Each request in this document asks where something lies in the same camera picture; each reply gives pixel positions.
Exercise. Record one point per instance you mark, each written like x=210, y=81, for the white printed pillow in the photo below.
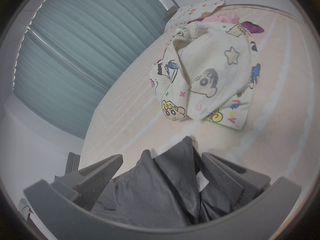
x=195, y=11

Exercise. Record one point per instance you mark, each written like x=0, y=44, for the grey bedside table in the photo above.
x=171, y=12

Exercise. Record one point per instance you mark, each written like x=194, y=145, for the black T-shirt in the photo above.
x=155, y=191

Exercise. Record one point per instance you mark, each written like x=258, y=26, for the purple garment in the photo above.
x=253, y=27

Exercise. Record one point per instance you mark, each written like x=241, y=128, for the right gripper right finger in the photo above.
x=240, y=179

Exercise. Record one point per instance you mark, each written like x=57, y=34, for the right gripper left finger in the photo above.
x=92, y=181

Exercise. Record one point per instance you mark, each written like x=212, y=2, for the pink garment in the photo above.
x=225, y=19

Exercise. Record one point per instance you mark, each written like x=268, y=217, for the blue-green curtain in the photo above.
x=55, y=89
x=100, y=21

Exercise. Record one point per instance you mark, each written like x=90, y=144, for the bed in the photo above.
x=282, y=104

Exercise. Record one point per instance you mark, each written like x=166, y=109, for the white printed garment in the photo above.
x=207, y=84

